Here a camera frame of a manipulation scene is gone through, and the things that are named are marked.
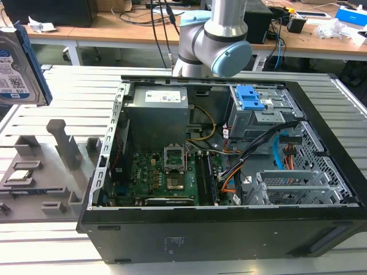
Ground hard disk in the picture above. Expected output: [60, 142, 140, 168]
[0, 22, 53, 108]

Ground grey metal disk bay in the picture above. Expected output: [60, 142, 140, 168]
[245, 170, 346, 206]

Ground CPU socket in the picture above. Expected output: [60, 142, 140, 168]
[162, 142, 188, 174]

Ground grey power supply unit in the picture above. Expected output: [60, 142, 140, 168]
[122, 85, 190, 147]

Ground square chipset heatsink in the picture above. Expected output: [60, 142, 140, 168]
[165, 176, 185, 191]

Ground black RAM sticks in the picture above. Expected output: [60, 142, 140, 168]
[199, 154, 220, 206]

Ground green motherboard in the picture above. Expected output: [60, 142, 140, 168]
[110, 151, 228, 207]

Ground black graphics card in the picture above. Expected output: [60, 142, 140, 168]
[144, 197, 196, 207]

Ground blue drive latch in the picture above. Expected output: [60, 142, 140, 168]
[236, 85, 266, 111]

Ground grey metal drive cage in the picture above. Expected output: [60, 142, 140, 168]
[227, 85, 304, 142]

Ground black PC case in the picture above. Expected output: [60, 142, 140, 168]
[75, 74, 367, 265]

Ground wooden desk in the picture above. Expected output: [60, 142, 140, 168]
[25, 8, 367, 62]

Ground grey parts rack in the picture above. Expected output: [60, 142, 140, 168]
[0, 119, 103, 224]

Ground tall black box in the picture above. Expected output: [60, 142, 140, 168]
[243, 0, 274, 45]

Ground silver CPU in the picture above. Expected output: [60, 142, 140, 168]
[6, 170, 33, 183]

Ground black computer housing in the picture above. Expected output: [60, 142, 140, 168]
[8, 0, 97, 29]

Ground crumpled white paper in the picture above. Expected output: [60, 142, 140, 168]
[27, 15, 58, 33]

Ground clear plastic bag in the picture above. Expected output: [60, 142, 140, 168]
[314, 18, 348, 40]

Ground blue and white carton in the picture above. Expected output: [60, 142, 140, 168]
[334, 5, 367, 27]

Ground yellow and black wires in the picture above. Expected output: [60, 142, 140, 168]
[185, 105, 218, 142]

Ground black wire bundle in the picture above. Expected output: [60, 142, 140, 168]
[217, 121, 299, 182]

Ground light blue data wire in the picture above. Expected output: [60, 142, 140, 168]
[273, 133, 285, 173]

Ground orange and red power wire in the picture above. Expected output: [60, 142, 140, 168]
[282, 144, 298, 173]

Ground black flat wire connector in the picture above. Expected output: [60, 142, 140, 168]
[279, 134, 303, 146]

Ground blue cable at desk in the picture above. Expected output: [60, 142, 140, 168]
[273, 16, 285, 70]

